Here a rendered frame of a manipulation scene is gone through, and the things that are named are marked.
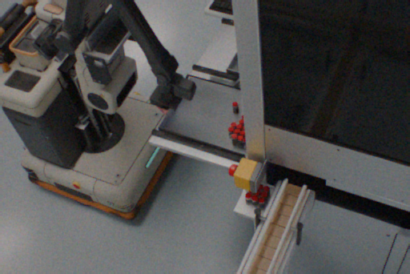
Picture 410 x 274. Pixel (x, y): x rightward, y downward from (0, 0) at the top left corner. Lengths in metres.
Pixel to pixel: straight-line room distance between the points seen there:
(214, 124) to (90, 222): 1.15
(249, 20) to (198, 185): 1.72
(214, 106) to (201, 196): 0.91
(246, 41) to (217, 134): 0.68
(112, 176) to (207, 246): 0.57
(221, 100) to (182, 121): 0.17
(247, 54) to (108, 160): 1.50
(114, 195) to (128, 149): 0.26
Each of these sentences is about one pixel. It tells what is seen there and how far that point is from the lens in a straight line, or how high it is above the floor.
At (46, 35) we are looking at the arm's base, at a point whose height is 1.23.
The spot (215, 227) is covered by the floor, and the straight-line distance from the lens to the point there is 2.80.
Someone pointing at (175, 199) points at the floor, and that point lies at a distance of 2.91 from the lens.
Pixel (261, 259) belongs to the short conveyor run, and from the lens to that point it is 1.69.
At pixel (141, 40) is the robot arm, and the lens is 1.73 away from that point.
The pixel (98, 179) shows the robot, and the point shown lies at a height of 0.28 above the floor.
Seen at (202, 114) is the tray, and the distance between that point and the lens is 2.06.
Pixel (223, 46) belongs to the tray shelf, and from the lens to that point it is 2.30.
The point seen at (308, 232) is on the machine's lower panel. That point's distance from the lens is 2.07.
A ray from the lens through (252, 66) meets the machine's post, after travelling 1.44.
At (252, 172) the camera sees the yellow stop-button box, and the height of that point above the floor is 1.03.
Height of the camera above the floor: 2.48
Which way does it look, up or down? 53 degrees down
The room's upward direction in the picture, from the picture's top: 11 degrees counter-clockwise
